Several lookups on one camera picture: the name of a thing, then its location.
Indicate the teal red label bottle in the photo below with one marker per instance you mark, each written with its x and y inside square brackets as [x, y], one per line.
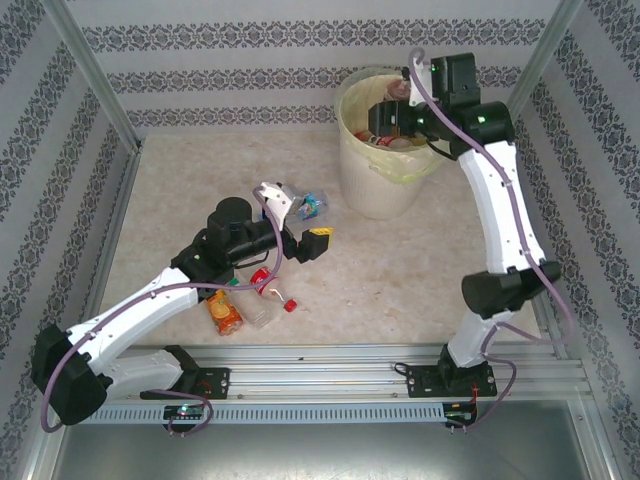
[386, 140]

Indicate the clear bottle blue print label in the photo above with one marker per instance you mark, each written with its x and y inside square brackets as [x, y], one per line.
[312, 206]

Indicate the red label bottle red cap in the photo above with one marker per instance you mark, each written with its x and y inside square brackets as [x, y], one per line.
[262, 280]

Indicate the orange juice bottle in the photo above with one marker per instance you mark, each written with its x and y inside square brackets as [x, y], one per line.
[222, 315]

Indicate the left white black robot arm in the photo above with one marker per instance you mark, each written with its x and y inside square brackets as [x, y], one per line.
[135, 315]

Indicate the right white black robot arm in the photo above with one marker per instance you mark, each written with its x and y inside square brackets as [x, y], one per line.
[500, 225]

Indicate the yellow-green plastic bin liner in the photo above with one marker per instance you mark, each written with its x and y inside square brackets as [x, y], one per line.
[352, 115]

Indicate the white ribbed plastic bin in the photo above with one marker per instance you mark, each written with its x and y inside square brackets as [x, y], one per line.
[370, 190]

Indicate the small controller board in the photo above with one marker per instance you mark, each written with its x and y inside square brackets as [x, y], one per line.
[185, 411]
[457, 415]

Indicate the grey metal panel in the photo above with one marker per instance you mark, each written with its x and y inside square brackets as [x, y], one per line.
[320, 452]

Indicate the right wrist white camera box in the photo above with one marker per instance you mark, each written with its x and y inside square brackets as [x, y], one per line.
[420, 90]

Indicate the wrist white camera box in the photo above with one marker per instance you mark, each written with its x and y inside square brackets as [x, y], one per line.
[275, 197]
[420, 90]

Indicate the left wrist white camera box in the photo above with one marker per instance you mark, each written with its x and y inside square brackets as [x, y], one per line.
[275, 197]

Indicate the aluminium frame post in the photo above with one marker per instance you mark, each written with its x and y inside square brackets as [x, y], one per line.
[529, 80]
[97, 80]

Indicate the aluminium side rail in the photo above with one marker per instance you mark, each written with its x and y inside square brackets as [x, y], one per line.
[545, 325]
[116, 225]

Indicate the aluminium rail beam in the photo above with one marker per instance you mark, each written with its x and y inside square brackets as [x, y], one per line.
[320, 375]

